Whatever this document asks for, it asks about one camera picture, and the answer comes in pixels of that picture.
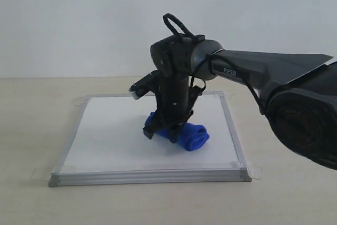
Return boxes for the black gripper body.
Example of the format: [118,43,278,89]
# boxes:
[157,76,200,128]

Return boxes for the blue microfibre cloth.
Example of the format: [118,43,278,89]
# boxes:
[146,111,210,151]

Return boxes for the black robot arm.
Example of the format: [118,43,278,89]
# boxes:
[143,36,336,169]

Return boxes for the clear tape back right corner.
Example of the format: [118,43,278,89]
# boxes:
[203,91,235,100]

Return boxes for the clear tape corner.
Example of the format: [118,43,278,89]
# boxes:
[72,96,91,106]
[31,166,76,182]
[203,91,235,100]
[235,162,262,182]

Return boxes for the clear tape back left corner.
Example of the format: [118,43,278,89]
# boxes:
[72,96,91,106]

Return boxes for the clear tape front right corner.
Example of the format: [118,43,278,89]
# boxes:
[235,162,262,182]

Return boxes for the clear tape front left corner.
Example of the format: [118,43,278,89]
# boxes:
[31,166,76,182]

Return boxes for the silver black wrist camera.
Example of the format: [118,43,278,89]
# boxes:
[129,70,159,100]

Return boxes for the white board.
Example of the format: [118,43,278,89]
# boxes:
[48,94,246,187]

